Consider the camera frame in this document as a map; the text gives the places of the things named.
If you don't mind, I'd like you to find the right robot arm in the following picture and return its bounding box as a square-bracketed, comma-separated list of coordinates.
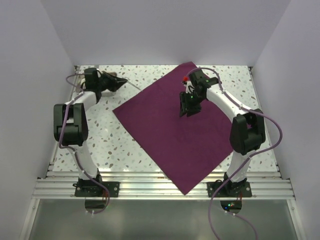
[179, 67, 266, 197]

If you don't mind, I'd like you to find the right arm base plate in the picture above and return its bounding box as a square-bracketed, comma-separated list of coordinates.
[206, 178, 253, 198]

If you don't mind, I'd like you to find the hemostat clamp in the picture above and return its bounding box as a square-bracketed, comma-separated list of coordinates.
[126, 78, 142, 92]

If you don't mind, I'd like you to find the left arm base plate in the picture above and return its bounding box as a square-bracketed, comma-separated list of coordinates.
[72, 179, 120, 198]

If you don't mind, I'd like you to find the purple cloth drape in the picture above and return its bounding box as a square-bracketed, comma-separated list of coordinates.
[114, 62, 233, 194]

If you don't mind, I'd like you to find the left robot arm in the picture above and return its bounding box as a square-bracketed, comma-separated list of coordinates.
[53, 67, 128, 197]

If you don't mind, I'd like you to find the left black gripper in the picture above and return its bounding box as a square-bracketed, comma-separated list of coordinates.
[96, 71, 127, 93]

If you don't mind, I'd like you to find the stainless steel tray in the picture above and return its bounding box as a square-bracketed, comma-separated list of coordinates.
[76, 71, 123, 97]

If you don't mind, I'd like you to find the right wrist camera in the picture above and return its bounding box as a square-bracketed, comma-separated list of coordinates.
[182, 76, 195, 94]

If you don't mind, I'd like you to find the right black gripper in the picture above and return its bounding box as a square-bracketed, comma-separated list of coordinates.
[179, 91, 205, 118]

